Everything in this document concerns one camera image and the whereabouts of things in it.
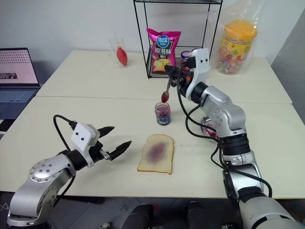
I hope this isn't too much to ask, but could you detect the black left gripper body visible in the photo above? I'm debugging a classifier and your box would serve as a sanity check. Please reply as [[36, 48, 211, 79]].
[[89, 137, 112, 166]]

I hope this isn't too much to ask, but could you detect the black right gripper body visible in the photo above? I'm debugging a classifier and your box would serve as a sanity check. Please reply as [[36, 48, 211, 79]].
[[176, 58, 197, 96]]

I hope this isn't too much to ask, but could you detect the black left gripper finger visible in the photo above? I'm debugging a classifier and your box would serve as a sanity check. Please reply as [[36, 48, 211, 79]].
[[98, 125, 115, 139], [110, 140, 132, 161]]

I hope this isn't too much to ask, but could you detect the metal spoon with jam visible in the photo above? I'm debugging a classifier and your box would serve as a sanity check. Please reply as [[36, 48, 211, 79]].
[[161, 75, 173, 104]]

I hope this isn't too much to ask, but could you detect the glass jar of purple jam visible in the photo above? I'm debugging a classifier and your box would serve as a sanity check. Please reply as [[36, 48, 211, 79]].
[[154, 101, 173, 126]]

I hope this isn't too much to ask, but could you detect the bread slice with jam stain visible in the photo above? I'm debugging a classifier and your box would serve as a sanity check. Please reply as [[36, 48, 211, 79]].
[[136, 134, 175, 175]]

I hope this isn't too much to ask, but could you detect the jam-smeared jar lid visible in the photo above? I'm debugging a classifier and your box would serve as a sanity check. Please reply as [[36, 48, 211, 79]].
[[199, 116, 219, 139]]

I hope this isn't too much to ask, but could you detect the small jar with blue lid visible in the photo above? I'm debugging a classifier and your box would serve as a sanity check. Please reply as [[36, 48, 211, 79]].
[[180, 50, 194, 70]]

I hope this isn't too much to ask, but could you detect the pink potato chips bag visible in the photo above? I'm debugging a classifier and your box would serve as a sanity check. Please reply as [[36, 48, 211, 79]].
[[146, 27, 181, 75]]

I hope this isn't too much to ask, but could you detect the candy jar with orange lid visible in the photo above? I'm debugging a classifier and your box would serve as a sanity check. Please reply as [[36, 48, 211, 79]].
[[217, 20, 259, 76]]

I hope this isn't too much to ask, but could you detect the clear drinking glass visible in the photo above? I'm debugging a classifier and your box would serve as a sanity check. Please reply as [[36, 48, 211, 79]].
[[109, 37, 131, 69]]

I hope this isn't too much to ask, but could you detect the candy jar in plastic bag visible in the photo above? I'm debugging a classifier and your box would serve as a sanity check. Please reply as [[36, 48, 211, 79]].
[[206, 4, 261, 77]]

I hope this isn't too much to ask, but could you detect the dark rounded shape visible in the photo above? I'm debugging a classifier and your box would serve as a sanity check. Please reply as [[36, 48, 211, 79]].
[[186, 201, 215, 229], [124, 203, 156, 229]]

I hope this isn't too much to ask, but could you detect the open laptop with pink screen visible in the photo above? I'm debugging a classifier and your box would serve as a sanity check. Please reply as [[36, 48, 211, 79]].
[[0, 48, 41, 120]]

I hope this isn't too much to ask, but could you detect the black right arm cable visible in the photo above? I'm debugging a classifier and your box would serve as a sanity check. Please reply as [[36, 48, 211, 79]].
[[176, 71, 273, 198]]

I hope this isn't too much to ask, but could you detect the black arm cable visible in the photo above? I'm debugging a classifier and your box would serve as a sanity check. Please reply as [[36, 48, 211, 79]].
[[176, 71, 273, 198], [52, 114, 105, 205]]

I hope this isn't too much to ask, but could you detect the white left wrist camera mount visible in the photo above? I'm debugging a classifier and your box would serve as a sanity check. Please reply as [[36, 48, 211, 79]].
[[71, 123, 100, 168]]

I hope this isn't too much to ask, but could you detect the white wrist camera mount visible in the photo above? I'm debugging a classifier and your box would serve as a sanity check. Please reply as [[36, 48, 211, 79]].
[[190, 48, 211, 99], [71, 123, 100, 168]]

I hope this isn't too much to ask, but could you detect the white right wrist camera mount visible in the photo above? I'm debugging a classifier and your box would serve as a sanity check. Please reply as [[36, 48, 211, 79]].
[[190, 48, 211, 99]]

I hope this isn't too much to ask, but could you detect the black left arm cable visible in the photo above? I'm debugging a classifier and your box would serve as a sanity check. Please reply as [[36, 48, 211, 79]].
[[52, 114, 105, 205]]

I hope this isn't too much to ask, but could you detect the black wire shelf rack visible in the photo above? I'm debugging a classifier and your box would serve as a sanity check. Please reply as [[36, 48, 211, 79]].
[[133, 0, 224, 80]]

